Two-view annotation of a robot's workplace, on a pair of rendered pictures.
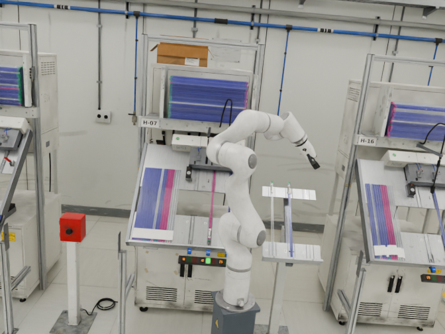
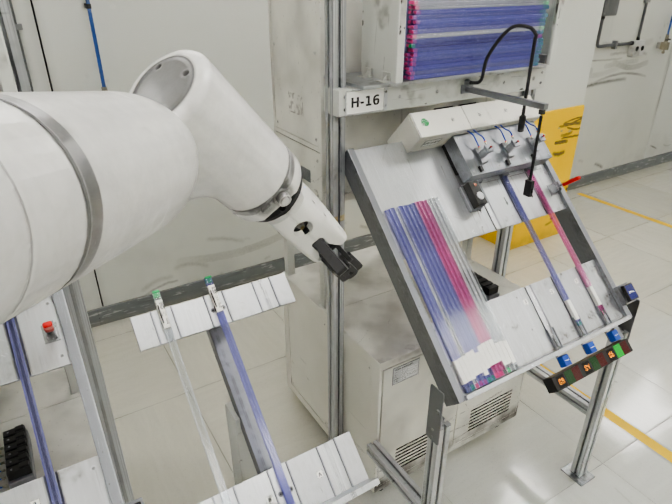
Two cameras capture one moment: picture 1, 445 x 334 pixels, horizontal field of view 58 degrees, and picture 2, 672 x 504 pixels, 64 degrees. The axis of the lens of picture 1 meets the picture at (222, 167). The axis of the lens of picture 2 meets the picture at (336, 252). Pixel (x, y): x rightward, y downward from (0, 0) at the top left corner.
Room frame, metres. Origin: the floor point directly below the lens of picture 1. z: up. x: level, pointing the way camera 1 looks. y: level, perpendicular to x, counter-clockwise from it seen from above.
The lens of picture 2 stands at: (1.44, -0.17, 1.64)
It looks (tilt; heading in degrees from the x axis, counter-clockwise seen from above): 27 degrees down; 330
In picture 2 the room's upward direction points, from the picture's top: straight up
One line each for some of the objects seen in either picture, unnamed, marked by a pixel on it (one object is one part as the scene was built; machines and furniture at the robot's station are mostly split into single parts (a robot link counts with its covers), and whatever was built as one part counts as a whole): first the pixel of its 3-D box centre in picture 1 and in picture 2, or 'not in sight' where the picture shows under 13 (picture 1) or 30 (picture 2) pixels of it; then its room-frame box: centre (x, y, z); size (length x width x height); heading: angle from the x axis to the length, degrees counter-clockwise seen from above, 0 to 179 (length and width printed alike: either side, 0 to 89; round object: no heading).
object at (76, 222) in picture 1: (73, 271); not in sight; (2.28, 0.90, 0.39); 0.24 x 0.24 x 0.78; 1
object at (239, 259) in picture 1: (236, 239); not in sight; (1.68, -0.09, 1.00); 0.19 x 0.12 x 0.24; 51
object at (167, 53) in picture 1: (197, 52); not in sight; (2.93, 0.25, 1.82); 0.68 x 0.30 x 0.20; 91
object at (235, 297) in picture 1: (236, 283); not in sight; (1.66, -0.12, 0.79); 0.19 x 0.19 x 0.18
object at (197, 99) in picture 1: (208, 99); not in sight; (2.64, 0.13, 1.52); 0.51 x 0.13 x 0.27; 91
